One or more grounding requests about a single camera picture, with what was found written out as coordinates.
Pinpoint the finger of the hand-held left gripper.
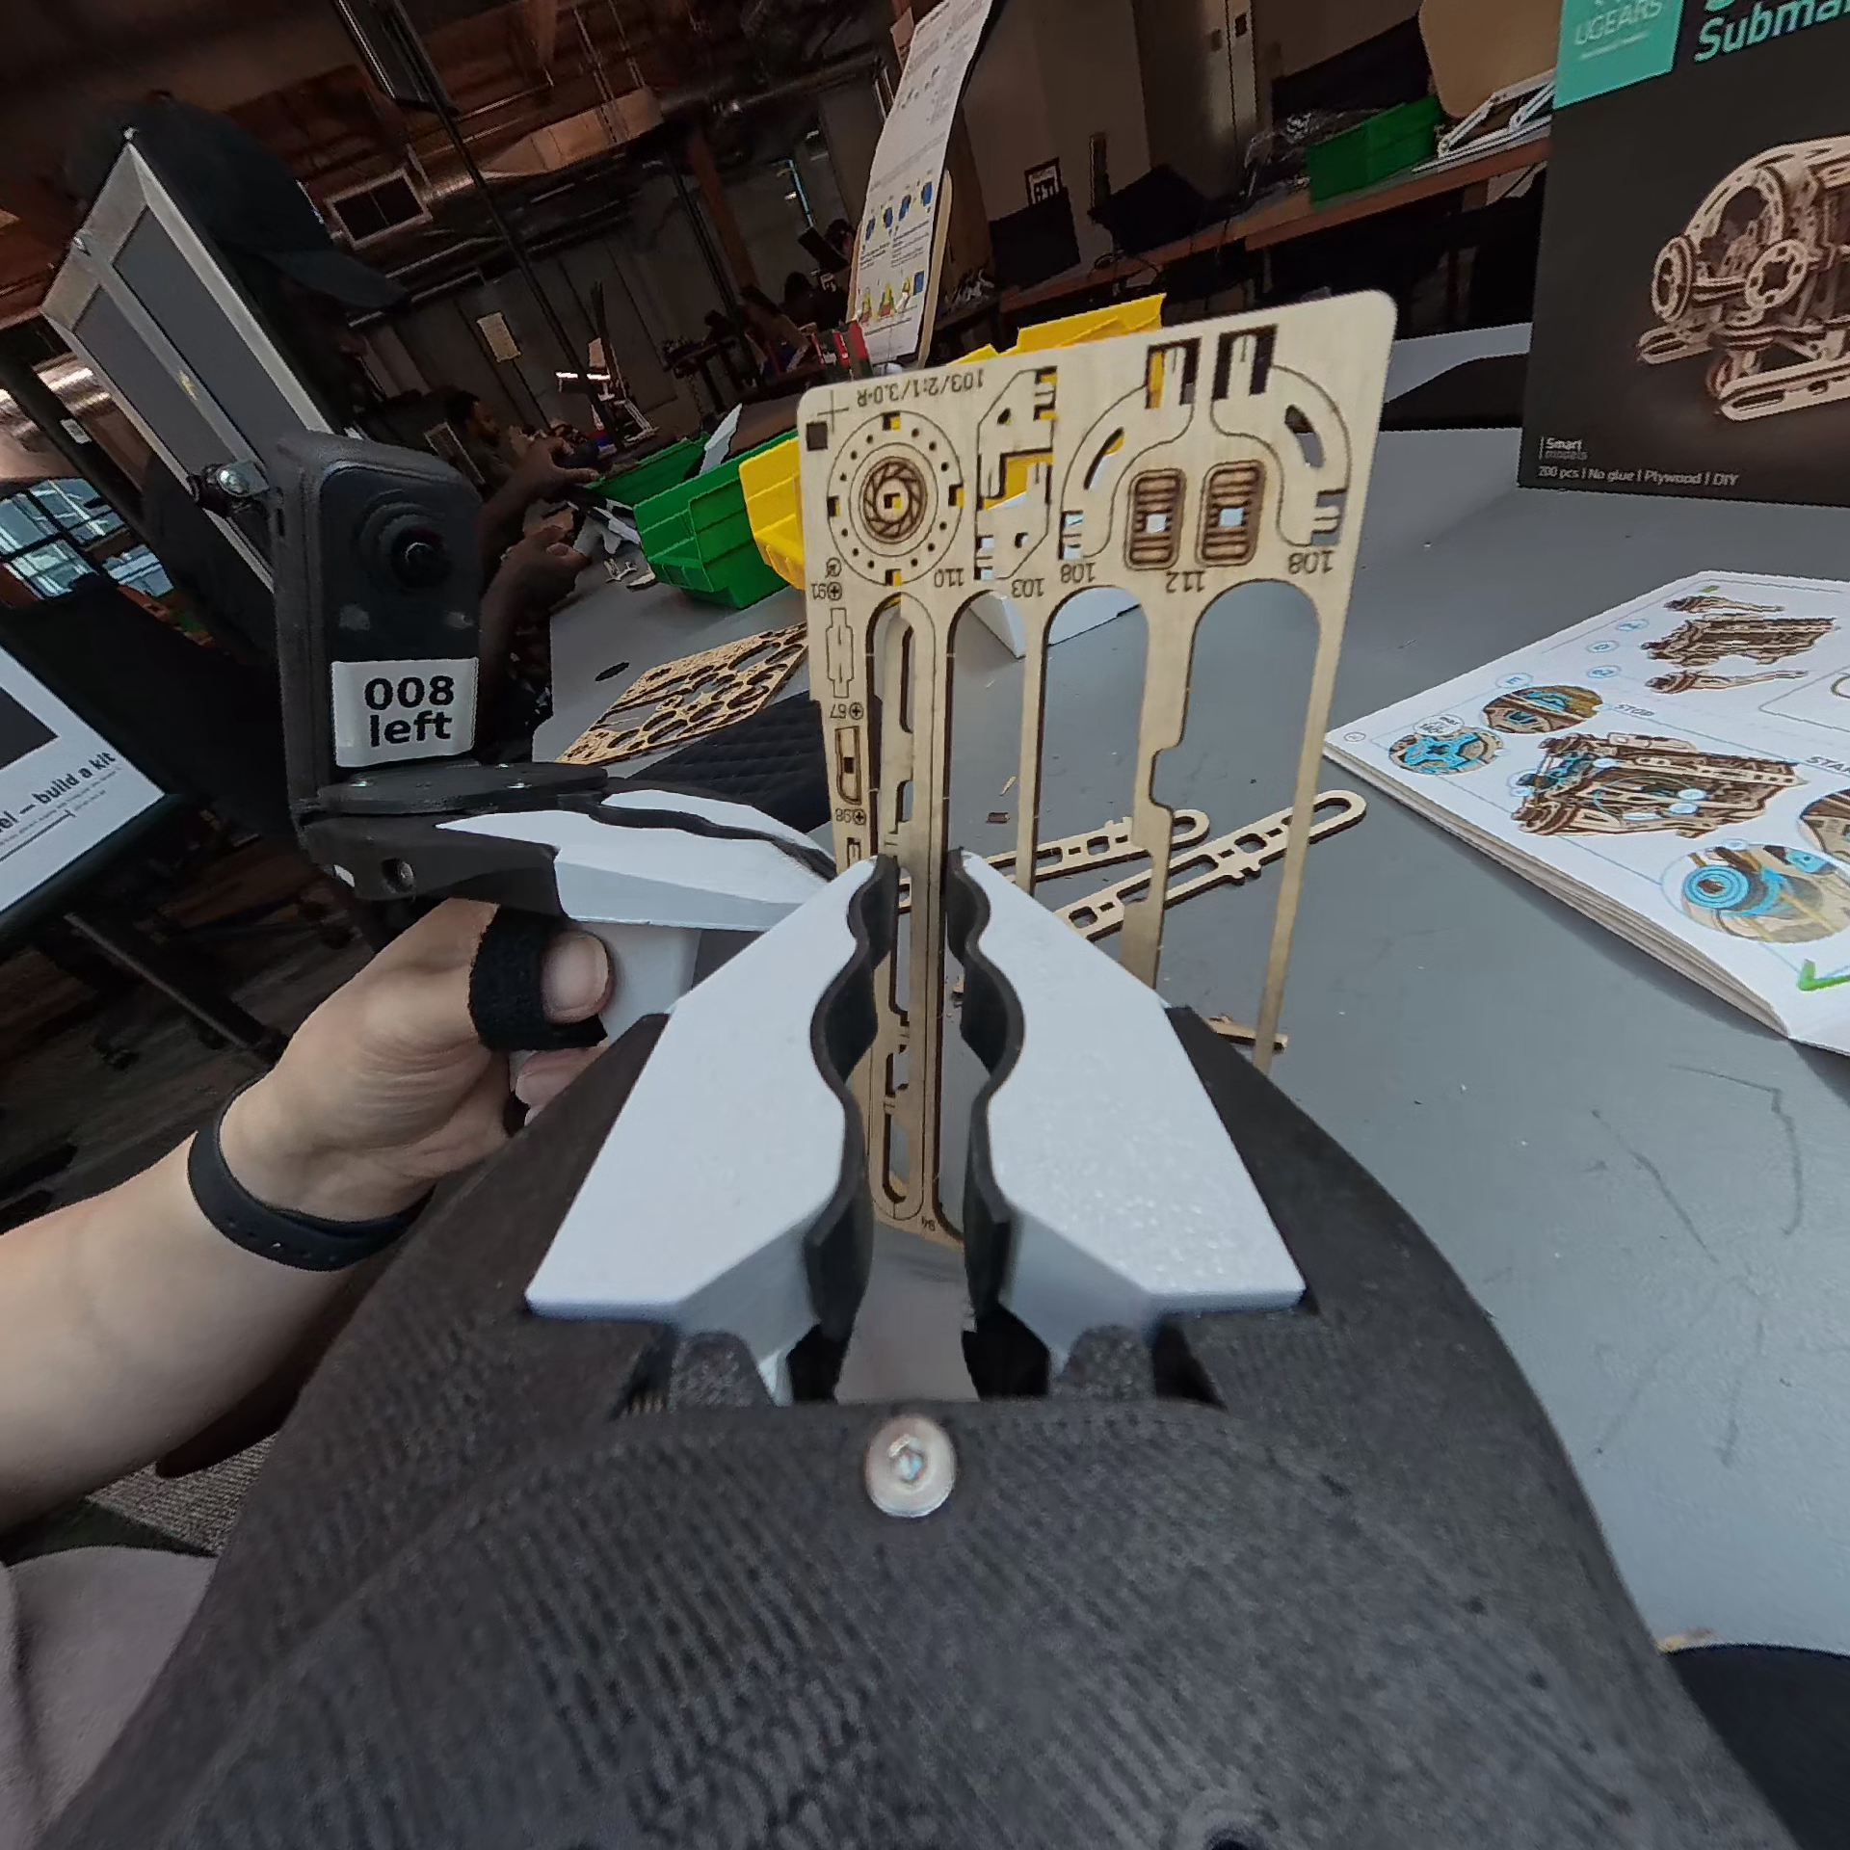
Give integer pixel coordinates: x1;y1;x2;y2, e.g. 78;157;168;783
555;827;844;936
434;784;839;877

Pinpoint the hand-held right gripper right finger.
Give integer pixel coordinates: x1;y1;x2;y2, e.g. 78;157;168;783
946;851;1306;1397

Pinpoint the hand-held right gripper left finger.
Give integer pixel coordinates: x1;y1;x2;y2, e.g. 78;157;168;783
525;852;901;1407

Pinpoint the laser-cut wooden parts sheet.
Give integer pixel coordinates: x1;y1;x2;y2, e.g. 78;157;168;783
796;290;1399;1247

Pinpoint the person's left forearm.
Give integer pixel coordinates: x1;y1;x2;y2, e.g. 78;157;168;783
0;1119;443;1541

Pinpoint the dark model kit box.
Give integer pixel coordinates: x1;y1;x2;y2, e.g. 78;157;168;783
1516;0;1850;512

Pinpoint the person's left hand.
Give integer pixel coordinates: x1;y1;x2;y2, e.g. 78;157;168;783
217;896;618;1234

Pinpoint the black foam mat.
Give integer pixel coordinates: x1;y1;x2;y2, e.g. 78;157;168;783
633;693;844;838

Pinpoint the wooden sheet with round cutouts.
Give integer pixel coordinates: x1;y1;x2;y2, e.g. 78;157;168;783
555;623;812;769

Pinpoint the long notched wooden strip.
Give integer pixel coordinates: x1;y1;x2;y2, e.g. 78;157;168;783
1055;786;1368;933
893;803;1213;913

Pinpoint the large green plastic bin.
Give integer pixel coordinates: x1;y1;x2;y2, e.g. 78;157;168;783
633;460;796;612

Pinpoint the white display sign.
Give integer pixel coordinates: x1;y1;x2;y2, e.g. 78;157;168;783
0;634;192;929

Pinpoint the black wristband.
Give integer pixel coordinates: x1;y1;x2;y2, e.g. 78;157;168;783
185;1072;435;1277

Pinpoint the illustrated instruction booklet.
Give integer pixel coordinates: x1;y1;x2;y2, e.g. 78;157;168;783
1321;569;1850;1053

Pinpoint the long yellow plastic bin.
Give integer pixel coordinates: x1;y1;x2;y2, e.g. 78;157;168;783
937;291;1170;366

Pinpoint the upright instruction card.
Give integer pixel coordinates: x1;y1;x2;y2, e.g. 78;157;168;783
844;0;1003;372

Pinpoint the person's trouser leg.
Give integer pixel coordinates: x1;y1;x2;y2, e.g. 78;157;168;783
0;1550;223;1850

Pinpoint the small green plastic bin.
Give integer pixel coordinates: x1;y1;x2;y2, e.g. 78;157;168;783
1305;92;1448;207

